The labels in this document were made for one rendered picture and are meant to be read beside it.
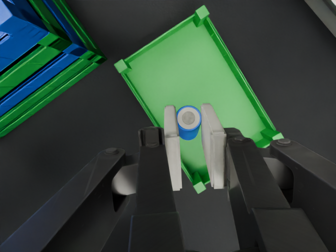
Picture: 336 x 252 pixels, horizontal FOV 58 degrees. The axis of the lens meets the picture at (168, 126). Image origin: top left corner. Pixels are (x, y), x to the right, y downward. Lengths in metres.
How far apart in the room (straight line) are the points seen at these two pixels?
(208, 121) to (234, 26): 0.53
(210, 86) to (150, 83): 0.13
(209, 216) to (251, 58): 0.36
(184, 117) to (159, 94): 0.45
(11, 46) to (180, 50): 0.40
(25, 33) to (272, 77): 0.51
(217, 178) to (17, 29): 0.23
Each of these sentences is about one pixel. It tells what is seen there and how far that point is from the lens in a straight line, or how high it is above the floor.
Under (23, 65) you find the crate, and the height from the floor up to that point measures 0.29.
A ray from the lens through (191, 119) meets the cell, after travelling 0.21.
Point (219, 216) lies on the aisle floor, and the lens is 0.73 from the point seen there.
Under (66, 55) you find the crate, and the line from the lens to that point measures 0.47.
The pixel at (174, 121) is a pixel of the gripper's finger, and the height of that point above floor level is 0.49.
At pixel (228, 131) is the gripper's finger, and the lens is 0.17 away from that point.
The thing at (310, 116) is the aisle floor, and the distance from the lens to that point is 0.73.
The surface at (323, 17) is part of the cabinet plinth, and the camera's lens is 0.73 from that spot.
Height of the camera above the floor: 0.66
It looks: 83 degrees down
